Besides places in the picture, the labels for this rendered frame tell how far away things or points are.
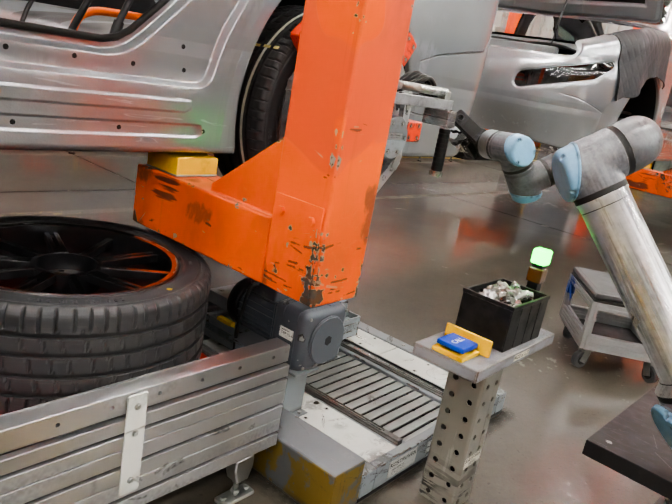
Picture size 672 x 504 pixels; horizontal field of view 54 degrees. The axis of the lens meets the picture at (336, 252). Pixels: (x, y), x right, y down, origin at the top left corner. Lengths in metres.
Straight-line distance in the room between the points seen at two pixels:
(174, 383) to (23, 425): 0.29
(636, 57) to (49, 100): 3.77
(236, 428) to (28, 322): 0.51
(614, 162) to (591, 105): 2.93
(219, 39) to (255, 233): 0.54
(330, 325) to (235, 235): 0.38
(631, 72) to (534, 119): 0.66
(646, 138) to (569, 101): 2.85
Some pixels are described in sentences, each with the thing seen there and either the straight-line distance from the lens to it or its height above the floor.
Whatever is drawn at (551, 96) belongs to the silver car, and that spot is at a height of 1.06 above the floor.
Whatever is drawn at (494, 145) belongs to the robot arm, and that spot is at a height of 0.88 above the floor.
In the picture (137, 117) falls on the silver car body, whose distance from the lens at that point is 1.64.
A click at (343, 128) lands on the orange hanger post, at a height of 0.91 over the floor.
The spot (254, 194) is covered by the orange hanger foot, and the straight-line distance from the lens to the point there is 1.54.
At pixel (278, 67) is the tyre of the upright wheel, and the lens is 1.89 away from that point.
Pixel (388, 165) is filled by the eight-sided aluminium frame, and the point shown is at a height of 0.73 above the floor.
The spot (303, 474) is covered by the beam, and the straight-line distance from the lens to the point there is 1.67.
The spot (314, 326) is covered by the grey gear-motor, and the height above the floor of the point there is 0.37.
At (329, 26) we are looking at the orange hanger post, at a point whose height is 1.09.
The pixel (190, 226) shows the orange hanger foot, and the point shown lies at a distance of 1.69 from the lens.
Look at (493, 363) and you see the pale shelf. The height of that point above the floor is 0.45.
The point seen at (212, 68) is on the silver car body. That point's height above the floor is 0.96.
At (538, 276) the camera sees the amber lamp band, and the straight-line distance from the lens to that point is 1.81.
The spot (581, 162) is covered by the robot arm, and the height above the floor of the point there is 0.92.
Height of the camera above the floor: 1.03
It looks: 16 degrees down
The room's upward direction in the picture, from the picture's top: 10 degrees clockwise
